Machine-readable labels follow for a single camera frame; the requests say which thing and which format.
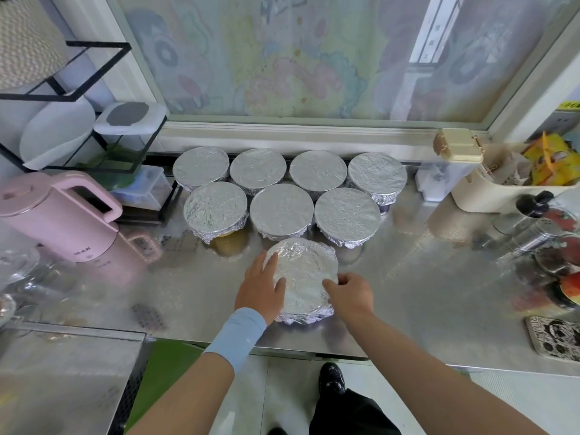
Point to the light blue wristband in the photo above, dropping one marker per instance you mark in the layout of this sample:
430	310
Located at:
236	338

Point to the clear glass shaker bottle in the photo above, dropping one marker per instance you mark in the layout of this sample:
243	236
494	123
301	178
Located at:
535	238

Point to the glass jar red contents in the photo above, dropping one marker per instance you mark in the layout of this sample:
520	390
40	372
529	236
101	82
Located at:
560	258

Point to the glass bottle black cap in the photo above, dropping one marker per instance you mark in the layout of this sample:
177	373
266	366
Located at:
530	211

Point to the black metal rack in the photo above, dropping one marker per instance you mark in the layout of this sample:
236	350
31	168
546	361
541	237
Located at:
91	72

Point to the window with cartoon film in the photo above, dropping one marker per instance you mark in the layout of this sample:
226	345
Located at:
308	49

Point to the person's left forearm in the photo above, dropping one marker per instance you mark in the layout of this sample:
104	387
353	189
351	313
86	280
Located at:
186	398

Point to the pink electric kettle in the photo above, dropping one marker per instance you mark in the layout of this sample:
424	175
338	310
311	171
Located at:
50	217

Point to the black trousers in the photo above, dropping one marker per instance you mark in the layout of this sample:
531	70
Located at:
349	417

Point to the black right shoe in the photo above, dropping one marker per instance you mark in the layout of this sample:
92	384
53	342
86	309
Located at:
332	379

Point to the person's left hand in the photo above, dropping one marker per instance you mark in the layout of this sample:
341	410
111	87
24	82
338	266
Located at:
261	292

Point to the cream organiser tray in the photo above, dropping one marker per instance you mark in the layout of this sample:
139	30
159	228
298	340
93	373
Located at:
480	193

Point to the stack of aluminium foil sheets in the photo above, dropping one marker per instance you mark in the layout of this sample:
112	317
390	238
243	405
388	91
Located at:
304	272

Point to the person's right forearm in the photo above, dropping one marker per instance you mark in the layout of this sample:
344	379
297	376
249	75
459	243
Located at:
453	385

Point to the green floor mat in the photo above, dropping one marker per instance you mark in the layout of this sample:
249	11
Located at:
163	376

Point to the person's right hand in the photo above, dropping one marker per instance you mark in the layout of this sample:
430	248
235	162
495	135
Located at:
352	299

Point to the stainless steel countertop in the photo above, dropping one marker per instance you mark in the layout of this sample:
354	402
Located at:
435	294

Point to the patterned case smartphone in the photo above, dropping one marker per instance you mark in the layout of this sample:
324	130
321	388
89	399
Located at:
553	338

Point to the clear plastic box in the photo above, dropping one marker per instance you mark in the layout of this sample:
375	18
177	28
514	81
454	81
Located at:
142	187

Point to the white plate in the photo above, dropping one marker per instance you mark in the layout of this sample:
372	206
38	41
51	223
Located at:
56	133

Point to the beige round object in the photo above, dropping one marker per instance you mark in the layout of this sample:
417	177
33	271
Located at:
458	146

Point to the jar with orange red lid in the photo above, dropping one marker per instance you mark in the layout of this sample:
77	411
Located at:
567	290

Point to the yellow bowl with greens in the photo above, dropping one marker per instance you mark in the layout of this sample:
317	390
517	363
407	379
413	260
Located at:
230	243

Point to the clear glass jar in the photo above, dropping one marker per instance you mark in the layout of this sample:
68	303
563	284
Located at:
18	265

